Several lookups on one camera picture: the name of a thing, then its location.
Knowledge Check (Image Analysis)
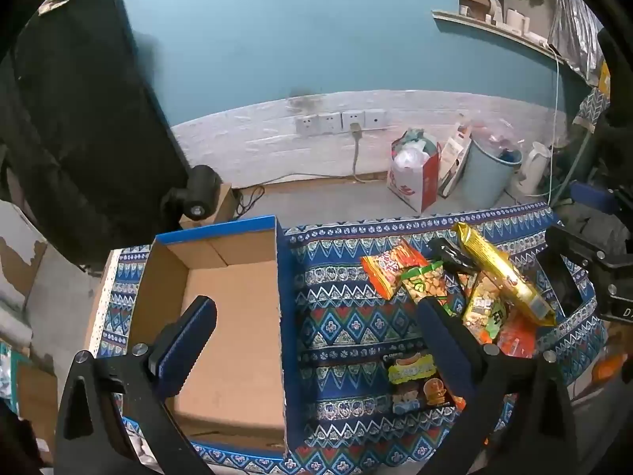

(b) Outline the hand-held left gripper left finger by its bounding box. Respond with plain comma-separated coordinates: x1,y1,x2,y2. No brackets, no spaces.
54,295,218,475

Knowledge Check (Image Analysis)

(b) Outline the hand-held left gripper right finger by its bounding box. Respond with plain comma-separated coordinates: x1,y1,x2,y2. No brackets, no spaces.
415,298,579,475

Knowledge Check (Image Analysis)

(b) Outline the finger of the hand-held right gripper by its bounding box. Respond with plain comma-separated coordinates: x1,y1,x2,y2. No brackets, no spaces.
536,225,606,318
428,237,479,278

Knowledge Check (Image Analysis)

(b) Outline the green peanut packet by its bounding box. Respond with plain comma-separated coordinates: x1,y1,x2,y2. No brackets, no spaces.
400,258,463,317

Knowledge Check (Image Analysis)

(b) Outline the black snack packet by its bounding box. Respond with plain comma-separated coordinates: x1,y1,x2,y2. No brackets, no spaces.
383,349,468,416

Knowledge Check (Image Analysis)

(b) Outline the blue-sided cardboard box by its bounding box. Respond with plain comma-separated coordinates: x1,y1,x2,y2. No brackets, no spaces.
126,215,290,456

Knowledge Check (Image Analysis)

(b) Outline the yellow peanut packet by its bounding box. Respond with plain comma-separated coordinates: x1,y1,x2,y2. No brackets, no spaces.
462,272,520,344

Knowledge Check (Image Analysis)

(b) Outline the long gold snack packet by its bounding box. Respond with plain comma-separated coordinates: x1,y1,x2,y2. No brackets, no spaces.
451,222,557,328

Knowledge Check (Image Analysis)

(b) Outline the orange-red printed snack packet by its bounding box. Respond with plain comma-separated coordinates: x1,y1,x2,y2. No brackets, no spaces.
361,238,430,301

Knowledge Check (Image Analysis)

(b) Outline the plain orange snack packet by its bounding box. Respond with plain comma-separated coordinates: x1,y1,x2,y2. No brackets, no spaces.
497,307,540,359

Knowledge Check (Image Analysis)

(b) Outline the red and white bag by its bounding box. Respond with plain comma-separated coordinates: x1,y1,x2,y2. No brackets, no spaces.
387,129,442,213

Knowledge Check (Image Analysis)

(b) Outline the light blue bin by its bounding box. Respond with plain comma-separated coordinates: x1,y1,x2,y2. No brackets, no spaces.
457,131,523,207

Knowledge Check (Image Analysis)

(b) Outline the white kettle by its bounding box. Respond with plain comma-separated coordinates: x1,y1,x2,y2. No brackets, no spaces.
509,141,553,199

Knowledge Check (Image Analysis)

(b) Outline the white carton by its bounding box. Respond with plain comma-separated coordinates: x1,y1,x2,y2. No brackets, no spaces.
438,114,473,198

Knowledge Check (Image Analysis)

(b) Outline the blue patterned tablecloth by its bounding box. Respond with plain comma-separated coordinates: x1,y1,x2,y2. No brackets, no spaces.
86,203,611,475

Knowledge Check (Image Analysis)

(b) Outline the small brown cardboard box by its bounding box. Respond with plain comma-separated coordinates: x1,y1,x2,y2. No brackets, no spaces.
179,183,237,231

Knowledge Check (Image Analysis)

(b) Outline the brown cardboard piece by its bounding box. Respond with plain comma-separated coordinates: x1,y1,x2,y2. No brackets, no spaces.
17,361,59,456

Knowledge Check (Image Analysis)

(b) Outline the silver foil sheet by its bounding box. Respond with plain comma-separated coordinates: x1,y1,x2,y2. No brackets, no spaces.
546,0,601,85

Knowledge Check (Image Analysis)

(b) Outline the black curtain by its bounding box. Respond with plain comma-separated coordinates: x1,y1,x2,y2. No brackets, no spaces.
0,0,191,273

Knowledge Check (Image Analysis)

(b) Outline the grey plug with cable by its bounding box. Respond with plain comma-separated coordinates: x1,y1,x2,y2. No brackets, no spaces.
257,123,389,185

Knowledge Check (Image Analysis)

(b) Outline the black cable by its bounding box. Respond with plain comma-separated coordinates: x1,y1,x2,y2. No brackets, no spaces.
235,185,266,219

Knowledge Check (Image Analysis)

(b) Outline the black camera lamp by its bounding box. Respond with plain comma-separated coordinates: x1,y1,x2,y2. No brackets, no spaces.
161,164,221,221

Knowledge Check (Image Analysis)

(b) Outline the thin white cable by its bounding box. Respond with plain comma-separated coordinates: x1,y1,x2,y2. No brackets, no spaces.
544,44,567,199

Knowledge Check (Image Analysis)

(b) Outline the wall shelf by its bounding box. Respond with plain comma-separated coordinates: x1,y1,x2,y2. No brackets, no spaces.
432,9,559,55

